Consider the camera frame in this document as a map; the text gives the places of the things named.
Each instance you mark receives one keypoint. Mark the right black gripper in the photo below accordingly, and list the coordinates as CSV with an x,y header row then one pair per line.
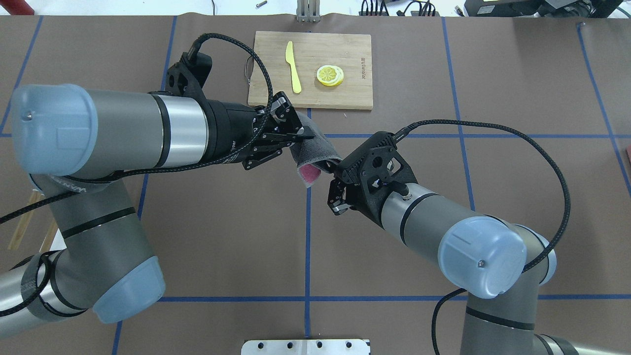
x,y
336,194

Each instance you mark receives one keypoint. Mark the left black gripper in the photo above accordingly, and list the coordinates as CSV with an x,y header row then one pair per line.
x,y
230,132

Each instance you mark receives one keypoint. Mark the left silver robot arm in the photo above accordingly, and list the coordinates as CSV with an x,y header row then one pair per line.
x,y
75,144

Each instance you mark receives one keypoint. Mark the bamboo cutting board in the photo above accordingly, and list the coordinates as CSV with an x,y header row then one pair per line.
x,y
351,52

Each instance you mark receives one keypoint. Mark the yellow lemon slices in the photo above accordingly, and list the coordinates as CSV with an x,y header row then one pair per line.
x,y
330,75

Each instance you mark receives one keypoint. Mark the yellow plastic knife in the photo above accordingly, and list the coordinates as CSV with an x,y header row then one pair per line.
x,y
290,60

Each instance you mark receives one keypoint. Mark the black usb hub left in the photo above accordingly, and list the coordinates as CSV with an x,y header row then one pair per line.
x,y
374,8

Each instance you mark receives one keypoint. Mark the black usb hub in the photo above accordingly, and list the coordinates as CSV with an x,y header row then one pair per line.
x,y
374,8
418,8

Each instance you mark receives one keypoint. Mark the black usb hub right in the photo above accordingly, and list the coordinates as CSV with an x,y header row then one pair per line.
x,y
418,8

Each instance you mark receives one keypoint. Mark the black power adapter box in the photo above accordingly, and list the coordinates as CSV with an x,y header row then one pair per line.
x,y
501,8

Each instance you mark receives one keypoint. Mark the white rectangular tray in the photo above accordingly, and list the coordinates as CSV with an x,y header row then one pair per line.
x,y
58,242

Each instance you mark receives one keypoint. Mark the wooden chopstick near tray edge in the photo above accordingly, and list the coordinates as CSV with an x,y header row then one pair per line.
x,y
23,222

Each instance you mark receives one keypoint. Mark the red cylinder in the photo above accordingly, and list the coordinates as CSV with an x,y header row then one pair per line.
x,y
17,7

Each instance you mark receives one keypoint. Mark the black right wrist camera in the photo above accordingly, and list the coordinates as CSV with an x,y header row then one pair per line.
x,y
380,154

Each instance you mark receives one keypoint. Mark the aluminium frame post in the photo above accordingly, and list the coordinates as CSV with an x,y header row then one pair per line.
x,y
308,11

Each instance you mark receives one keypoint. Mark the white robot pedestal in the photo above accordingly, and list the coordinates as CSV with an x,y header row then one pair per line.
x,y
307,347

